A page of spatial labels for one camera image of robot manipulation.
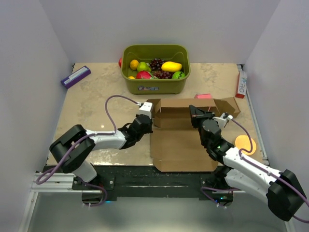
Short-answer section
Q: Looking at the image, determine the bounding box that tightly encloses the large cardboard box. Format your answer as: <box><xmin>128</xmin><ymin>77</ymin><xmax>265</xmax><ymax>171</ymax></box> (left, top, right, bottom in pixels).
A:
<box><xmin>146</xmin><ymin>98</ymin><xmax>227</xmax><ymax>173</ymax></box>

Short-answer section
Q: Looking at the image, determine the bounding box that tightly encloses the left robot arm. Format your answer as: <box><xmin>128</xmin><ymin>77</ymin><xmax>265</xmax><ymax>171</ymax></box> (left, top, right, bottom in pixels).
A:
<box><xmin>49</xmin><ymin>113</ymin><xmax>152</xmax><ymax>189</ymax></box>

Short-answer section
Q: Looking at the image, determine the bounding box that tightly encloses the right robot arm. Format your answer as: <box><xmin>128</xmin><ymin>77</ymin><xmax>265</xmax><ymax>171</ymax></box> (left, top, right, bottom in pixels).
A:
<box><xmin>189</xmin><ymin>105</ymin><xmax>309</xmax><ymax>223</ymax></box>

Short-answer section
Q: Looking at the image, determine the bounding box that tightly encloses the small brown cardboard box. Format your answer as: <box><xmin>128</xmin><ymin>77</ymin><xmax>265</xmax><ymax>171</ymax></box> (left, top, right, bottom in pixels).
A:
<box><xmin>215</xmin><ymin>97</ymin><xmax>241</xmax><ymax>118</ymax></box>

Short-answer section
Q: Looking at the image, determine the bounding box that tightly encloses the red white toothpaste box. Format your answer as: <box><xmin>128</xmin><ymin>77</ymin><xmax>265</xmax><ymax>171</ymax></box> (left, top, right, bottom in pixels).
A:
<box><xmin>235</xmin><ymin>71</ymin><xmax>247</xmax><ymax>99</ymax></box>

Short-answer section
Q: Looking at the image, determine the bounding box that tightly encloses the purple rectangular box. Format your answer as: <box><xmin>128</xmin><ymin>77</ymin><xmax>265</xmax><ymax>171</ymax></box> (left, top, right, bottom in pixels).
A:
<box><xmin>60</xmin><ymin>66</ymin><xmax>91</xmax><ymax>89</ymax></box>

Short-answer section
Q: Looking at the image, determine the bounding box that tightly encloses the pink rectangular block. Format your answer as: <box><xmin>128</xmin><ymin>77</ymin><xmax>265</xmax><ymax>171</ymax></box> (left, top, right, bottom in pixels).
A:
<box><xmin>194</xmin><ymin>93</ymin><xmax>212</xmax><ymax>99</ymax></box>

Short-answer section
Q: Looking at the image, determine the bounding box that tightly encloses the dark grape bunch lower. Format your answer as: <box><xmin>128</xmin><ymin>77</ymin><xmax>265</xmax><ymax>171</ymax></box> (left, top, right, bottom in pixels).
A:
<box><xmin>152</xmin><ymin>70</ymin><xmax>174</xmax><ymax>79</ymax></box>

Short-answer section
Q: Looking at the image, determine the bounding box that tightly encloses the dark grape bunch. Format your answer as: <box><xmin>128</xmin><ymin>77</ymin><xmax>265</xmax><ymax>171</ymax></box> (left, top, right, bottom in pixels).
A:
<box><xmin>149</xmin><ymin>58</ymin><xmax>165</xmax><ymax>71</ymax></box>
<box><xmin>152</xmin><ymin>70</ymin><xmax>174</xmax><ymax>79</ymax></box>

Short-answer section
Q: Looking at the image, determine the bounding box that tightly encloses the yellow mango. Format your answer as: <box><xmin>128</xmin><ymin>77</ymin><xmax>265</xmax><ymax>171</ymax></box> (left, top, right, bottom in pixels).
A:
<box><xmin>161</xmin><ymin>61</ymin><xmax>182</xmax><ymax>73</ymax></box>

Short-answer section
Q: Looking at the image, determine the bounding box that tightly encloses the green plastic bin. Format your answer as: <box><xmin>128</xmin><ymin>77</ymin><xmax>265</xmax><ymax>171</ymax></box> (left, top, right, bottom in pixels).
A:
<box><xmin>121</xmin><ymin>44</ymin><xmax>190</xmax><ymax>94</ymax></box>

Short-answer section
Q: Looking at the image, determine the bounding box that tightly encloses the green pear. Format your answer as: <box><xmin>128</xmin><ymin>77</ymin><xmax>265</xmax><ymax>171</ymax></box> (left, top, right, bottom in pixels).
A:
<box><xmin>137</xmin><ymin>61</ymin><xmax>151</xmax><ymax>72</ymax></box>

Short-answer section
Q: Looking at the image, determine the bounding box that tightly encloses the dark grape bunch upper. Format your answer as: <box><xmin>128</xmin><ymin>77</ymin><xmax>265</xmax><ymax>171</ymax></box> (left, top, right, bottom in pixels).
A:
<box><xmin>149</xmin><ymin>58</ymin><xmax>165</xmax><ymax>71</ymax></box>

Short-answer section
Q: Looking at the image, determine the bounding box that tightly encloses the red fruit behind bin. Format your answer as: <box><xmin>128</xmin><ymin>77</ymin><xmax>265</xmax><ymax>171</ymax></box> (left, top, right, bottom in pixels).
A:
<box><xmin>118</xmin><ymin>58</ymin><xmax>122</xmax><ymax>68</ymax></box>

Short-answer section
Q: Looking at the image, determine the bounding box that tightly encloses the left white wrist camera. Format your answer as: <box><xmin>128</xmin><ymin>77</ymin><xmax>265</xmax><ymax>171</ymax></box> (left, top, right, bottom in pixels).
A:
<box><xmin>137</xmin><ymin>101</ymin><xmax>154</xmax><ymax>119</ymax></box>

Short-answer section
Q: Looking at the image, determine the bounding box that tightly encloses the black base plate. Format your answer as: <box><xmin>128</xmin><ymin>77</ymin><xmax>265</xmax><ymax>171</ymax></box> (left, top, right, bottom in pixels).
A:
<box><xmin>42</xmin><ymin>164</ymin><xmax>252</xmax><ymax>203</ymax></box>

